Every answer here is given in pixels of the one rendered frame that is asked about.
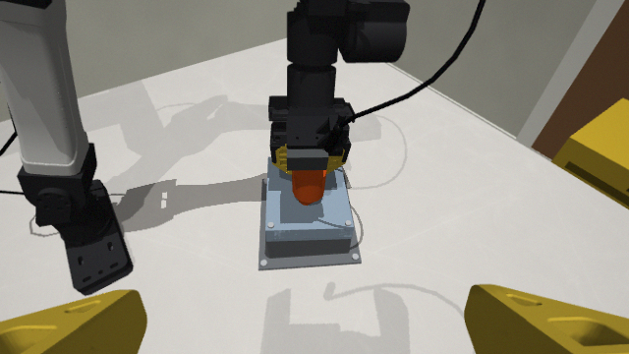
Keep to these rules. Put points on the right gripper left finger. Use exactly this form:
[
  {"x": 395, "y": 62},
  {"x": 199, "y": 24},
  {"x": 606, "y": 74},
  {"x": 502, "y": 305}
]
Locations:
[{"x": 110, "y": 323}]

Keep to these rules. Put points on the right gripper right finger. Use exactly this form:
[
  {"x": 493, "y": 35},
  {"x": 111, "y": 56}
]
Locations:
[{"x": 501, "y": 320}]

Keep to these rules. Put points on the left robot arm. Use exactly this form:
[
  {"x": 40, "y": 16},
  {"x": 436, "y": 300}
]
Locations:
[{"x": 58, "y": 161}]

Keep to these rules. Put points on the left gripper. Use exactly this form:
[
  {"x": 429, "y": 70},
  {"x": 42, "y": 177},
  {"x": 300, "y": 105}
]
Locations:
[{"x": 305, "y": 89}]

